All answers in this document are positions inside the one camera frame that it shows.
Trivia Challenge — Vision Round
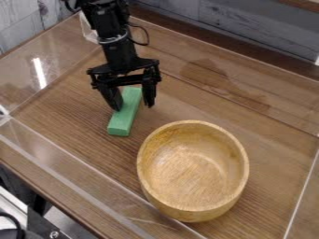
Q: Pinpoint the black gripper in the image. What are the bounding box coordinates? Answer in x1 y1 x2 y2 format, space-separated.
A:
87 37 160 111

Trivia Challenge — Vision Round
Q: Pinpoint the green rectangular block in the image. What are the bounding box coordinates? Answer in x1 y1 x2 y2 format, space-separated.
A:
107 87 141 136

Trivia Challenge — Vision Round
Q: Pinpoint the clear acrylic corner bracket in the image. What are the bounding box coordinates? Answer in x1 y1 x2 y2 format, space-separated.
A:
80 12 99 44

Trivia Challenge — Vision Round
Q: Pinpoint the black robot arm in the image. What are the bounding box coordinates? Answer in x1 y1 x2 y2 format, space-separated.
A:
76 0 161 111

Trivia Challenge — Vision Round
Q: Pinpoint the black cable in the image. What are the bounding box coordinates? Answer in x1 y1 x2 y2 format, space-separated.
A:
127 22 151 47

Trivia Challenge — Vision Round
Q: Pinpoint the clear acrylic tray wall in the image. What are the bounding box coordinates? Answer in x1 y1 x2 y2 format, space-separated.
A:
0 12 319 239

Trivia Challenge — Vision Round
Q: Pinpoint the brown wooden bowl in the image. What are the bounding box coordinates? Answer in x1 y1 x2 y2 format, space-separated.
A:
137 120 249 223

